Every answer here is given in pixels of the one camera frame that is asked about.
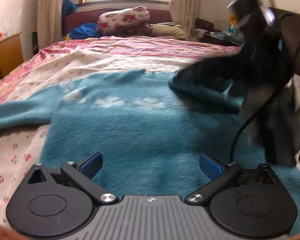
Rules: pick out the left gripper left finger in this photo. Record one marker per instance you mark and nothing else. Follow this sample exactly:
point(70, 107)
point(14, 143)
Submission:
point(80, 175)

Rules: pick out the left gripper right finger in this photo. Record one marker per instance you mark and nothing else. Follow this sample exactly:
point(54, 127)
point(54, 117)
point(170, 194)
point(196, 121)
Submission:
point(221, 177)

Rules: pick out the teal fuzzy sweater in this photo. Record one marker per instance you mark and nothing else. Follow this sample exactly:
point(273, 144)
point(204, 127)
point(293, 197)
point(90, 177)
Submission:
point(262, 203)

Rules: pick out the yellow teal package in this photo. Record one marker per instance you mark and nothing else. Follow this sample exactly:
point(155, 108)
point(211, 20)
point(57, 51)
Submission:
point(233, 24)

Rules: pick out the dark cluttered nightstand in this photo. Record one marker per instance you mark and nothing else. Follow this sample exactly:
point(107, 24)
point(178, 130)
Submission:
point(204, 31)

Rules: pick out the yellow-green pillow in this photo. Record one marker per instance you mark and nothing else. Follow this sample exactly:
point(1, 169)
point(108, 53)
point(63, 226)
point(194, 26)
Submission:
point(172, 31)

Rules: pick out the pink floral bed sheet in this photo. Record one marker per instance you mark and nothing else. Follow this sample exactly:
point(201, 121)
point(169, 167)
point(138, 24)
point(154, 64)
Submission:
point(90, 55)

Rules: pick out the right beige curtain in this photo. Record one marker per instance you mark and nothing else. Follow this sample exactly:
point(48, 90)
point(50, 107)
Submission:
point(184, 13)

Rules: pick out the beige curtain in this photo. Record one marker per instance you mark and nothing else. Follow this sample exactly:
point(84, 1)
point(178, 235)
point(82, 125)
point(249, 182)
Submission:
point(49, 22)
point(184, 13)

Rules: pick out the dark red headboard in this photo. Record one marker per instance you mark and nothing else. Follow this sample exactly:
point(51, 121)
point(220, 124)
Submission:
point(76, 19)

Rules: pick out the red floral folded quilt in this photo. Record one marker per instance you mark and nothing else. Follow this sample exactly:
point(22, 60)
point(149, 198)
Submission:
point(125, 22)

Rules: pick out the wooden side cabinet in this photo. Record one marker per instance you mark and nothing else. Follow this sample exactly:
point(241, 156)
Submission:
point(11, 55)

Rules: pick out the blue garment on bed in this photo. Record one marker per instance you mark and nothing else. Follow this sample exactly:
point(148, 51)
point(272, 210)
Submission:
point(87, 30)

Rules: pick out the blue bag by curtain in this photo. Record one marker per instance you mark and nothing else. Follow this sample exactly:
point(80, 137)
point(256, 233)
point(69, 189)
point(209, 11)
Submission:
point(68, 8)

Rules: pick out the left beige curtain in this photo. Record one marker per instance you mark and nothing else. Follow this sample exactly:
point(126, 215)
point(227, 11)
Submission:
point(49, 22)

